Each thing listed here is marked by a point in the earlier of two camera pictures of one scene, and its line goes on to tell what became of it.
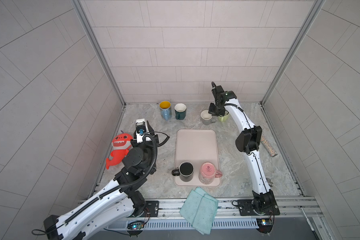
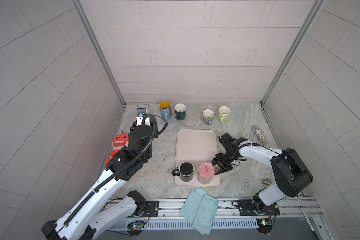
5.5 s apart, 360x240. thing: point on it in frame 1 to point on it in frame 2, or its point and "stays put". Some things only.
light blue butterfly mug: [165, 110] stays put
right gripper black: [212, 112] to [216, 160]
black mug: [185, 171] stays put
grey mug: [206, 118] stays put
